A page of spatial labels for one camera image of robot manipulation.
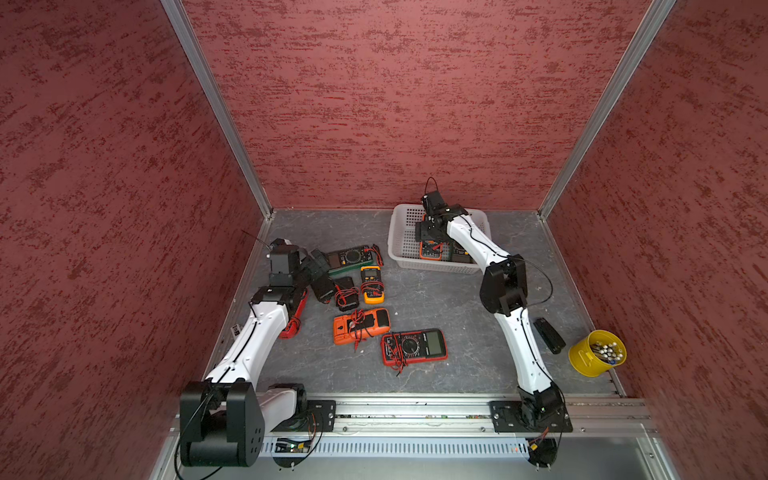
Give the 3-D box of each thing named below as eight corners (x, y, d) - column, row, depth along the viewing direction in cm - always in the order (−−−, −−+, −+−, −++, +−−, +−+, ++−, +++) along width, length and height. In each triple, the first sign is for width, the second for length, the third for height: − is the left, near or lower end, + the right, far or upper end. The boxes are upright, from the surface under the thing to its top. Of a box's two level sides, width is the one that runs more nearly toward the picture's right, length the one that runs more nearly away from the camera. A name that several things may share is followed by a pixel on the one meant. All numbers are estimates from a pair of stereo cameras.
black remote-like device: (552, 355, 87) (558, 350, 83) (532, 325, 93) (537, 319, 89) (561, 352, 87) (568, 347, 84) (541, 322, 93) (547, 316, 90)
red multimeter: (385, 377, 82) (385, 372, 79) (380, 340, 89) (379, 335, 86) (449, 365, 85) (452, 360, 81) (440, 330, 91) (441, 324, 88)
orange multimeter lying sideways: (336, 346, 87) (333, 340, 83) (335, 320, 92) (332, 313, 88) (392, 337, 89) (393, 331, 85) (388, 313, 94) (388, 305, 90)
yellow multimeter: (359, 304, 94) (358, 300, 92) (362, 270, 103) (361, 266, 101) (384, 304, 94) (384, 301, 92) (385, 270, 103) (385, 266, 101)
